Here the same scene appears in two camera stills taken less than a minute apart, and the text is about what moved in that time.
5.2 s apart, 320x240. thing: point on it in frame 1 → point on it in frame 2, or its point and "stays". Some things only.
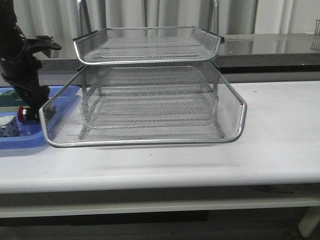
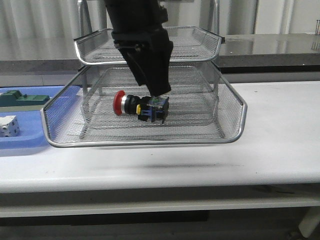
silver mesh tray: x=143 y=104 stays
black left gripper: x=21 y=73 → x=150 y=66
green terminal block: x=10 y=98 stays
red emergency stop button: x=21 y=111 → x=148 y=108
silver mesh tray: x=146 y=45 stays
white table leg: x=310 y=220 stays
